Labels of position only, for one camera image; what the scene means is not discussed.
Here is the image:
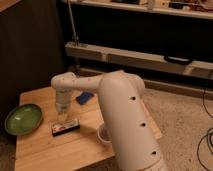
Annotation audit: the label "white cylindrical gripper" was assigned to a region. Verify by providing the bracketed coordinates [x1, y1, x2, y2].
[55, 90, 72, 124]

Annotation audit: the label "black whiteboard eraser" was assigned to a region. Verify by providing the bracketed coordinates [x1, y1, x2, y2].
[51, 119, 80, 136]

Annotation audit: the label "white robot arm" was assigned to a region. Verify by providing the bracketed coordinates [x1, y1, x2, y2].
[51, 70, 169, 171]

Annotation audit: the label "blue rectangular sponge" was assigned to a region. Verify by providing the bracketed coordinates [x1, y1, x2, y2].
[76, 92, 94, 105]

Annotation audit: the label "green bowl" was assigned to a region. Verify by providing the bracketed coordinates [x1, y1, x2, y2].
[4, 104, 43, 136]

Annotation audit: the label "white paper cup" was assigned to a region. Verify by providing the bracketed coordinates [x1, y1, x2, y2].
[97, 124, 111, 146]

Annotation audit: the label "metal pole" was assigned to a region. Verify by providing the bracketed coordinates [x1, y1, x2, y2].
[67, 0, 79, 46]

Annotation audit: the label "wooden shelf unit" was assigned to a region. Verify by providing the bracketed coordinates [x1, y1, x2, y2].
[62, 0, 213, 78]

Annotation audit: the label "black handle on shelf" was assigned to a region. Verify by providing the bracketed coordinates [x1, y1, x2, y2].
[164, 56, 193, 65]

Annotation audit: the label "black cable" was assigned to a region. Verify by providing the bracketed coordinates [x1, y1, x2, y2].
[196, 69, 213, 171]

